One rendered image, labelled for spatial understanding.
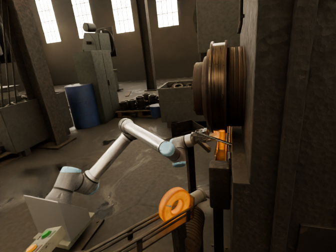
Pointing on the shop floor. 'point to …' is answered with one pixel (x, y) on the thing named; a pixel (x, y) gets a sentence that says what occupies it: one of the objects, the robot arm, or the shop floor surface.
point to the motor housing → (195, 232)
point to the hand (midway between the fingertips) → (221, 135)
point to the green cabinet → (99, 80)
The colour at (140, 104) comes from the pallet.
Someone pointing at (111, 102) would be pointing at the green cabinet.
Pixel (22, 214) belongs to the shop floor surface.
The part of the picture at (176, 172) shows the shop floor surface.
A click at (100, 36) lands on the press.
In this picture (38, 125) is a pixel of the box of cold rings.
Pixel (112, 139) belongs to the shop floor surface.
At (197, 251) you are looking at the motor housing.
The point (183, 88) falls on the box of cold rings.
